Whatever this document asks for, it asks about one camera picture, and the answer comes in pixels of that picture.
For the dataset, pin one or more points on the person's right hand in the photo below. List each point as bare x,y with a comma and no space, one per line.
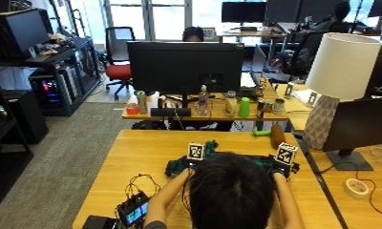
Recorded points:
285,170

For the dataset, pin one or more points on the computer tower with lights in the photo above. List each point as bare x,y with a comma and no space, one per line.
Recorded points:
51,89

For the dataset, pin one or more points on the black rack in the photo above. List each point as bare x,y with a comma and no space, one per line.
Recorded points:
6,156

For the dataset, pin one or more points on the dark green cloth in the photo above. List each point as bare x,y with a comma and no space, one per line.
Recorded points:
177,165

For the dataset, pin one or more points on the white tape roll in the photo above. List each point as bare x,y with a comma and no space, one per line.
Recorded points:
355,188

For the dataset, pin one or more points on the clear plastic bottle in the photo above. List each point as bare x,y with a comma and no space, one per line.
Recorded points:
203,101

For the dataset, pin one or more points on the black monitor with stand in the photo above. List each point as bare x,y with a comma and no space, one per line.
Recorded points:
362,122

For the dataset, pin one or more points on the large black screen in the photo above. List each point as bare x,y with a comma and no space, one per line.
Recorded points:
19,33

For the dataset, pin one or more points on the green plastic cup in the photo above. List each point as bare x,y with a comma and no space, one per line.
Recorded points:
243,108

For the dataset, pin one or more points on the orange cup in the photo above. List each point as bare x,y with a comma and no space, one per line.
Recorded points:
133,110

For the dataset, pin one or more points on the white marker cube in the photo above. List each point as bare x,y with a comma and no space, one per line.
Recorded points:
195,151
286,153

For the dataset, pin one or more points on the white table lamp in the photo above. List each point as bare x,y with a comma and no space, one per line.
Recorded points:
342,65

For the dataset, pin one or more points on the the person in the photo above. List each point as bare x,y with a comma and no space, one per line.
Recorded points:
154,225

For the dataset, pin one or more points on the black box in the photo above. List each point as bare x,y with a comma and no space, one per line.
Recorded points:
98,222

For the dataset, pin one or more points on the black device with screen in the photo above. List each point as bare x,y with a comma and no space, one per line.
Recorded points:
134,210

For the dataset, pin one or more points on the black office chair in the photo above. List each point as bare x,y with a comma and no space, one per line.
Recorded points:
303,54

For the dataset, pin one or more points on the black cabinet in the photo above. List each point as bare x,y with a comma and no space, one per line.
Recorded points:
30,116

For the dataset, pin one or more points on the black speaker bar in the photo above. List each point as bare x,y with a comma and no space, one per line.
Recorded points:
170,112

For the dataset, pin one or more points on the large black monitor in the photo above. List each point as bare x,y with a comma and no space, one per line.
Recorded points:
185,66

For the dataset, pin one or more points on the person's left hand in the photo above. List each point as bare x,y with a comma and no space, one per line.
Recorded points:
191,164

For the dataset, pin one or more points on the white marker board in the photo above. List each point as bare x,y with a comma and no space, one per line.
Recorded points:
209,33

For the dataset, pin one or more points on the red office chair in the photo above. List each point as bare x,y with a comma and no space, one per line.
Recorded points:
119,71

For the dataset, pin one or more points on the black shelf desk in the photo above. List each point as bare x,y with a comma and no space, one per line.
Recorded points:
78,54

